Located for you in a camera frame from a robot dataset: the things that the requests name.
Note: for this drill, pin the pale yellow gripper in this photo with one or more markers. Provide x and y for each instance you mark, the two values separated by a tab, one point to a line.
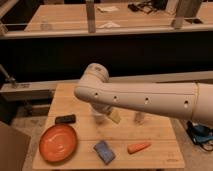
114	116

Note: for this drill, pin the orange ceramic bowl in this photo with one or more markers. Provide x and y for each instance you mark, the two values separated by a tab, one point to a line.
58	143

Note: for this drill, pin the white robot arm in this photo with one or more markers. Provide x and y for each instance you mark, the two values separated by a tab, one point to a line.
187	101

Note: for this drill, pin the white paper cup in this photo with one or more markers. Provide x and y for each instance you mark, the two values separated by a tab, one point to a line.
98	117

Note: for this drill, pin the white plastic bottle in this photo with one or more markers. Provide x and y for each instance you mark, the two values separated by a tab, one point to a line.
139	117

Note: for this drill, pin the blue sponge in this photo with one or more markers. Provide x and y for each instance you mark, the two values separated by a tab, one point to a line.
104	152

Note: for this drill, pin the orange carrot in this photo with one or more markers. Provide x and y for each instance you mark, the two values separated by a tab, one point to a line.
133	148

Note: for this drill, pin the black rectangular remote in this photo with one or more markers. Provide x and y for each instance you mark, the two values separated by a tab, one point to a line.
65	119

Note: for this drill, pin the crumpled white tissue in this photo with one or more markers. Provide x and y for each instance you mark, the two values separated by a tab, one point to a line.
109	25

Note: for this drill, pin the brown cardboard box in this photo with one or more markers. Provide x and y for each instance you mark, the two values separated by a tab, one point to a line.
13	148

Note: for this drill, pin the white paper sheet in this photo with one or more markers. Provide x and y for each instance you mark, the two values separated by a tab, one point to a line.
107	9

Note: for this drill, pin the clear water bottle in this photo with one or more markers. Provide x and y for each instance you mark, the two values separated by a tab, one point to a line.
44	24

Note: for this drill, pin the metal clamp bracket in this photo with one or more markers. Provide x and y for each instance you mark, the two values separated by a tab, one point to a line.
12	80

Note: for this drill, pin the grey metal post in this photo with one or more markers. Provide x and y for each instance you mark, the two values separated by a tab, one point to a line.
90	16
187	11

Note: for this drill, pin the grey metal post right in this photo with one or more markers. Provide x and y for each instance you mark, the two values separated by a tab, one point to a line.
187	11

